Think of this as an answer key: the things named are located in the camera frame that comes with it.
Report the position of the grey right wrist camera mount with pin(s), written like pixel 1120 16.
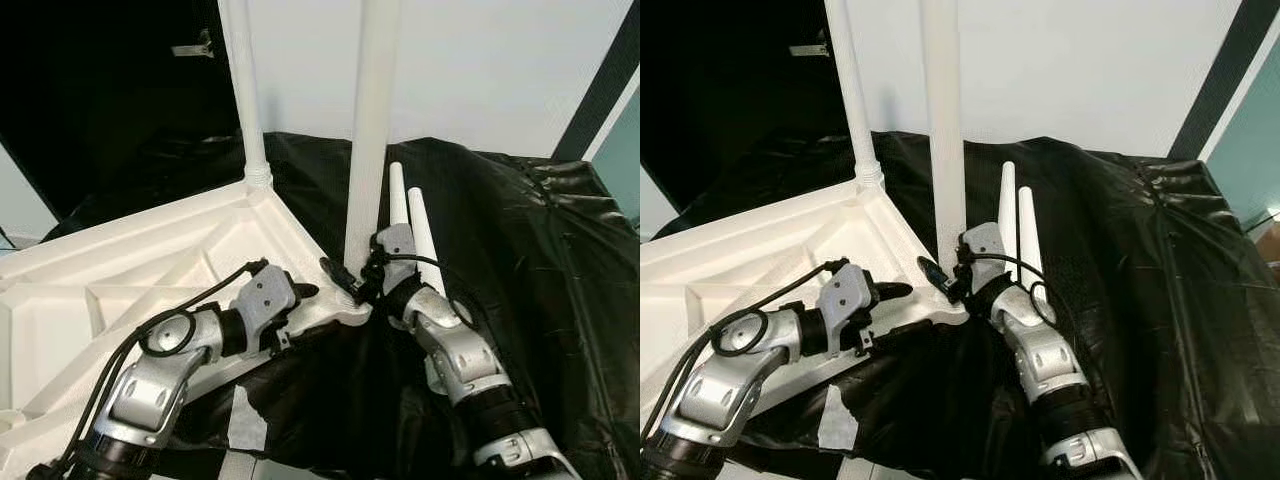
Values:
pixel 982 250
pixel 397 250

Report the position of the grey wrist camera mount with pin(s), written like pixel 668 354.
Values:
pixel 845 300
pixel 982 250
pixel 397 250
pixel 262 300

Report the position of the black plastic table cover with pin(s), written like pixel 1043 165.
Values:
pixel 520 300
pixel 1150 300

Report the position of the black door frame post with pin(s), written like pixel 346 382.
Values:
pixel 600 90
pixel 1215 90

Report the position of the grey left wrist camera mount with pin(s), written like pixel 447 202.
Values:
pixel 845 300
pixel 262 300

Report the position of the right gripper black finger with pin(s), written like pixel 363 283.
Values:
pixel 936 277
pixel 340 276

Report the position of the brown wooden furniture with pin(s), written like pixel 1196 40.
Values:
pixel 1272 240

